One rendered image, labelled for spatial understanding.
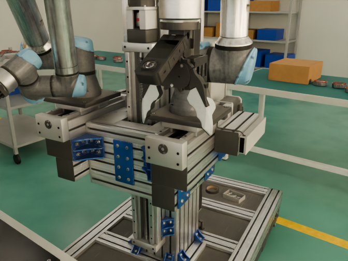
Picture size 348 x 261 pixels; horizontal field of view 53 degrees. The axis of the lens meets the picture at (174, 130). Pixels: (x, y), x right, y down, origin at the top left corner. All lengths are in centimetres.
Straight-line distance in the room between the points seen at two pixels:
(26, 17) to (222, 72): 66
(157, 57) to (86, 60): 84
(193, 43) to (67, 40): 59
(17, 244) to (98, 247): 89
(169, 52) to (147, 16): 73
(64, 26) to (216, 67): 48
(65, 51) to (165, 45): 61
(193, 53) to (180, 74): 6
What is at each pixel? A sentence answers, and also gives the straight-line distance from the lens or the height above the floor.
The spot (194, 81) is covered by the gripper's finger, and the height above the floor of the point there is 125.
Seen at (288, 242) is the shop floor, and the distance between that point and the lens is 236.
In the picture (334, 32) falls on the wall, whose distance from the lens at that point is 697.
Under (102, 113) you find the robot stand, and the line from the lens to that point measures 149.
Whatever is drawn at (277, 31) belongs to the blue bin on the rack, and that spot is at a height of 93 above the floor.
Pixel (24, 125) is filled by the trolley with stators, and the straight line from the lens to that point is 399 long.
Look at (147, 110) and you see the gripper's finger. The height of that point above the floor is 119.
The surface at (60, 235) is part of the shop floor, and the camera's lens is 242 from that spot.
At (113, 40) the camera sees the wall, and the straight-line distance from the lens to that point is 853.
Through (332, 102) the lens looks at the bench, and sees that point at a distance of 276.
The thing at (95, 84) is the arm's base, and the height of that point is 108.
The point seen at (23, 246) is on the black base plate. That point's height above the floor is 77.
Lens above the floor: 138
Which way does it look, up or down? 20 degrees down
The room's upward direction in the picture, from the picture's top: straight up
